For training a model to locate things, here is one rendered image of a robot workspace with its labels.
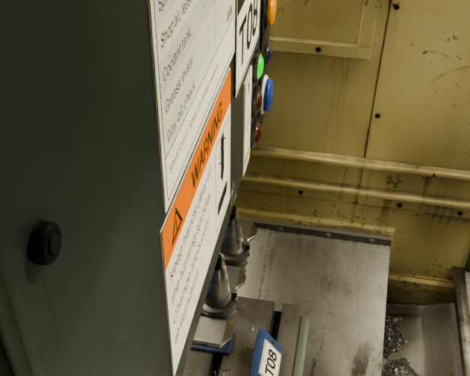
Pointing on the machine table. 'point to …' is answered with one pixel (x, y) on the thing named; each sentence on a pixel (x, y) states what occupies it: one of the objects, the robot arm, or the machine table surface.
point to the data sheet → (186, 74)
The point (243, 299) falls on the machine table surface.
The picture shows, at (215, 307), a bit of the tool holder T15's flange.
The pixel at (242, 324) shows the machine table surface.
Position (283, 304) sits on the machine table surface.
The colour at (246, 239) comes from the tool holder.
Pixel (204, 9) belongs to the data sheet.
